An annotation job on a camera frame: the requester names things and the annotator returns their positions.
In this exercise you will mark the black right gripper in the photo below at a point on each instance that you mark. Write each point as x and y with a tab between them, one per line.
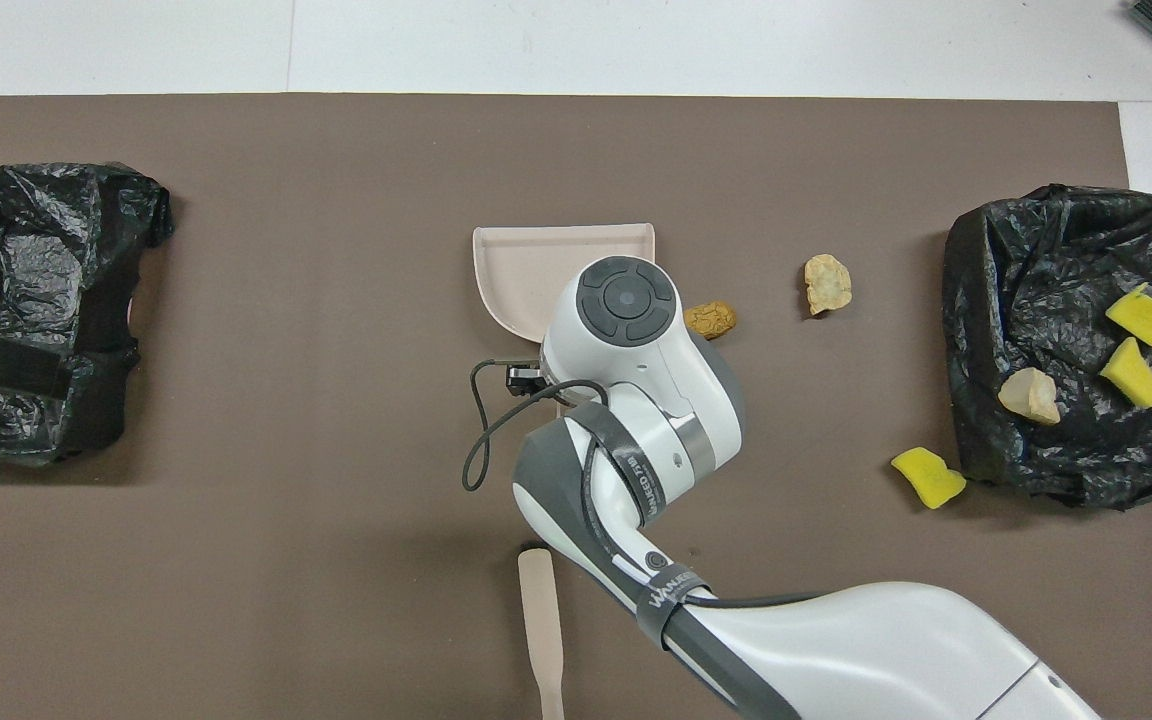
526	379

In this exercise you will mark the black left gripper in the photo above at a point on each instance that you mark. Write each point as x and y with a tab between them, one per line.
16	365

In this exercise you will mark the beige plastic dustpan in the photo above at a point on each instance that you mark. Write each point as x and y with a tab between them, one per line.
526	270

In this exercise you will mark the beige hand brush black bristles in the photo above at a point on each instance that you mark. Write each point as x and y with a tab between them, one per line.
541	620

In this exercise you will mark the pale chip piece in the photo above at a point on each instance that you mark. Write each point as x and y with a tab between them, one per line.
827	283

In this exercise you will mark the rounded yellow sponge piece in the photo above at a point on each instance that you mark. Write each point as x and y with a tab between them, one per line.
928	478

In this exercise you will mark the pale beige foam chunk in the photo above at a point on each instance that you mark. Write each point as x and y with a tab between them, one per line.
1029	396

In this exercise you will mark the small yellow sponge wedge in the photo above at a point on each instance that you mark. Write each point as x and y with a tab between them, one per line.
1133	373

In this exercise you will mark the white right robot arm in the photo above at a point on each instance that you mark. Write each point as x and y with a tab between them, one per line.
836	650

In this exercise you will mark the black bag lined bin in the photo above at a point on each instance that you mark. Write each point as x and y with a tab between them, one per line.
16	250
1066	260

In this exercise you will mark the brown bread roll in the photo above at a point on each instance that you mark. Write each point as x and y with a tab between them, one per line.
714	320

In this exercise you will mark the brown table mat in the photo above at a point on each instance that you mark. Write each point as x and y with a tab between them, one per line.
236	620

